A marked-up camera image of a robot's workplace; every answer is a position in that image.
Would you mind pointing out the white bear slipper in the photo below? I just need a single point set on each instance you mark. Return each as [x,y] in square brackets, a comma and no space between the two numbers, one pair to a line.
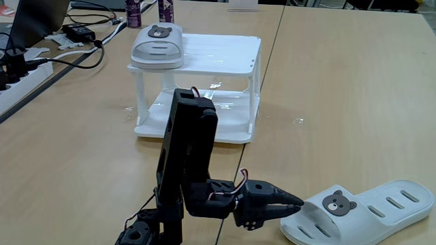
[156,51]
[357,217]

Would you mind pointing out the white two-tier plastic box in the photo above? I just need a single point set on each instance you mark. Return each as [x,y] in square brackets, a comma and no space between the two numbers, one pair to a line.
[221,54]

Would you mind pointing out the white card stand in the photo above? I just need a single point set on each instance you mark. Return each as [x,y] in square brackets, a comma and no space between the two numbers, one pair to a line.
[243,5]

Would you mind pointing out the purple drink can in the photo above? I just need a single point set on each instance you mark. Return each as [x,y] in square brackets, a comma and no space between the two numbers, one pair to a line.
[166,12]
[133,13]

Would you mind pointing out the black chair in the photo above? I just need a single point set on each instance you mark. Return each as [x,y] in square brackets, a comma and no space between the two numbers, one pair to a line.
[381,4]

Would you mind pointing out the black power adapter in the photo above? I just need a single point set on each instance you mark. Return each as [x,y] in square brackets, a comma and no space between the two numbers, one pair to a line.
[79,32]

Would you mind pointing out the white plastic part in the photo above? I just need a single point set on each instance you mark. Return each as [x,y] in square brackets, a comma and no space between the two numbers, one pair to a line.
[64,41]
[35,53]

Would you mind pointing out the black flat device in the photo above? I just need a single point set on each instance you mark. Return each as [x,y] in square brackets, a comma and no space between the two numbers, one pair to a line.
[98,4]

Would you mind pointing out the white power strip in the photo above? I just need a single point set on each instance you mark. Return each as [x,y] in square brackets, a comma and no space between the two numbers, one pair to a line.
[24,85]

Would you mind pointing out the black power plug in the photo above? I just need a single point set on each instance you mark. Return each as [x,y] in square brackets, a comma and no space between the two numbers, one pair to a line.
[3,78]
[16,63]

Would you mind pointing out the black laptop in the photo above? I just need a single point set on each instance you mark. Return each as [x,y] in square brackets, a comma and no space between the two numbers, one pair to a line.
[37,20]

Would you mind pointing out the red flat item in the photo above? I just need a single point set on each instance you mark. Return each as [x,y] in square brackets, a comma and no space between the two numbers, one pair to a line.
[7,11]

